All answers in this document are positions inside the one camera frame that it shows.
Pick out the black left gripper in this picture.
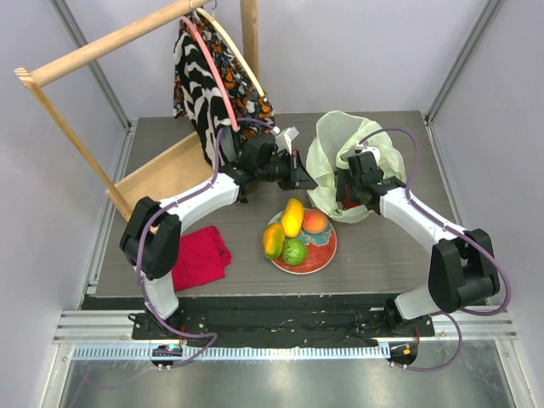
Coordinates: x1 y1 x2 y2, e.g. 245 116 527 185
256 149 317 190

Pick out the red bell pepper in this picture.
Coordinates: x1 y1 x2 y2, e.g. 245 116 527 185
342 197 360 210

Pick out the light green plastic bag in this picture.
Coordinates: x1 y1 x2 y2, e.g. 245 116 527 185
306 110 406 224

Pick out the green custard apple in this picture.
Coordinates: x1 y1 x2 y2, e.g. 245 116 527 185
281 238 308 266

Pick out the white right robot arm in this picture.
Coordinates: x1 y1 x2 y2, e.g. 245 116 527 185
337 150 501 336

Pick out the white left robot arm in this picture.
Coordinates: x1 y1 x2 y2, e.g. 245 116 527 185
120 127 317 339

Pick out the yellow lemon mango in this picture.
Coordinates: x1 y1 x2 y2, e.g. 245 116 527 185
280 198 305 238

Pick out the orange peach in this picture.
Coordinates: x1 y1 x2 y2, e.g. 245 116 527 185
302 208 329 234

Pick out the yellow green mango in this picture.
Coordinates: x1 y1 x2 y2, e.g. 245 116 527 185
263 223 286 259

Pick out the orange camouflage garment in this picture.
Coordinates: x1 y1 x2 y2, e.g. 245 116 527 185
187 12 275 148

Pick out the red patterned plate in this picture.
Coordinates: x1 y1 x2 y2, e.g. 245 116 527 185
270 221 337 275

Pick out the pink clothes hanger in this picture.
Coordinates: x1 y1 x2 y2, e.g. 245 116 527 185
180 16 240 132

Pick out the wooden clothes rack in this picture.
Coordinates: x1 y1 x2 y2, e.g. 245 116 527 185
13 0 261 222

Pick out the black white zebra garment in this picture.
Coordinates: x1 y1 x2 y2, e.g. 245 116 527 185
173 20 239 167

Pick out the magenta folded cloth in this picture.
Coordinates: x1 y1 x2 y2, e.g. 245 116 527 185
172 226 231 292

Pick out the cream clothes hanger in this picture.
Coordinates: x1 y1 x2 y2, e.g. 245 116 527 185
196 8 264 97

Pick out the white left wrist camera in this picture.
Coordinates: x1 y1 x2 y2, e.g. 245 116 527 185
271 127 299 155

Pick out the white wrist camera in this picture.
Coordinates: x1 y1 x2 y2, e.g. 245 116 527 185
354 144 381 162
271 127 299 155

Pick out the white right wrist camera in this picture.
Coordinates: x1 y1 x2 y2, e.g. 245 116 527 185
354 144 381 162

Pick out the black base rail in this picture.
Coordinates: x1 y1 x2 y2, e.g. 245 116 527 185
128 294 435 349

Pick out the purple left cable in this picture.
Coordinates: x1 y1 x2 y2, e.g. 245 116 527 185
134 117 277 369

